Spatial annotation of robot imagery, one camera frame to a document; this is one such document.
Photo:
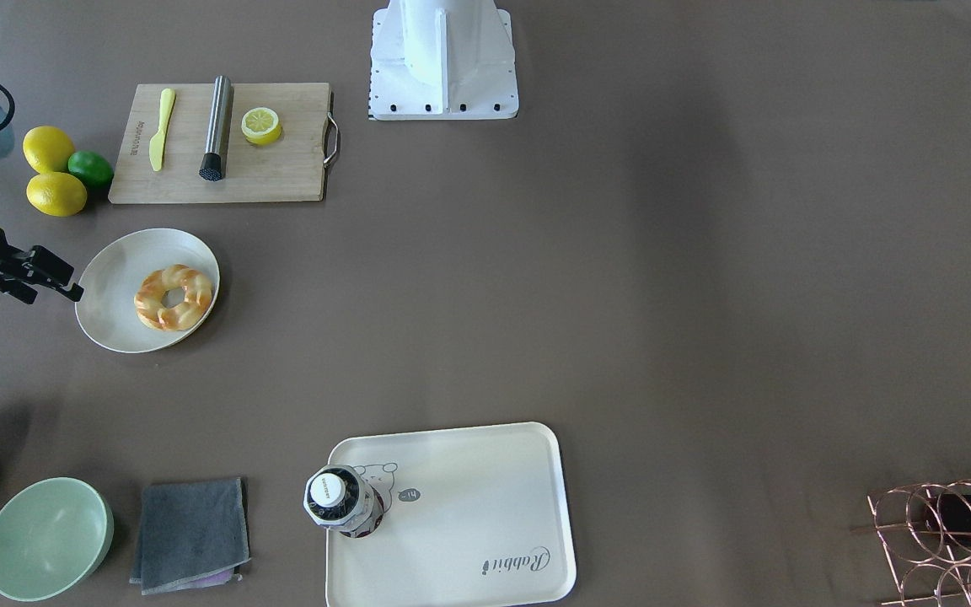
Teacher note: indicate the dark tea bottle upright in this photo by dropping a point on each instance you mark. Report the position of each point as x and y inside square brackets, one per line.
[339, 500]

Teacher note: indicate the yellow lemon upper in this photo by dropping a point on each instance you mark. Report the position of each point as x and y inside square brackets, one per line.
[47, 149]

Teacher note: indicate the yellow lemon lower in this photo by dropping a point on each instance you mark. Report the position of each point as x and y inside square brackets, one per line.
[57, 194]

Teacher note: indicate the wooden cutting board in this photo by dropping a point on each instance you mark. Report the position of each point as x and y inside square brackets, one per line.
[293, 169]

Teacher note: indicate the green lime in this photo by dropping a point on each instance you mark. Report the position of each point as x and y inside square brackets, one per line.
[92, 169]

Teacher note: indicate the yellow lemon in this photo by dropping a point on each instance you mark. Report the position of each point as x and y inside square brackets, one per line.
[47, 149]
[57, 194]

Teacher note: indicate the grey folded cloth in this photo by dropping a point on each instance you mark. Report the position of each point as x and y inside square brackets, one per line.
[192, 534]

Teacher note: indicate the yellow plastic knife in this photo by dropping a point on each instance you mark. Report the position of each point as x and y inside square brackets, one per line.
[156, 148]

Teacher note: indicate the cream rabbit tray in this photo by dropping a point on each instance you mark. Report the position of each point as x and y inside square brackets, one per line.
[473, 517]

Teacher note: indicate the glazed twisted donut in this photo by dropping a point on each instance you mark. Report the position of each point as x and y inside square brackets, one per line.
[174, 299]

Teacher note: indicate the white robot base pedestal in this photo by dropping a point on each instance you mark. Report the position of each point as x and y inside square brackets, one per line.
[442, 61]

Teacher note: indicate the copper wire bottle rack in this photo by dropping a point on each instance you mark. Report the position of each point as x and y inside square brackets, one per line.
[926, 569]

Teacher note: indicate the mint green bowl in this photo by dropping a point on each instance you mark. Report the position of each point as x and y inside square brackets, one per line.
[53, 534]

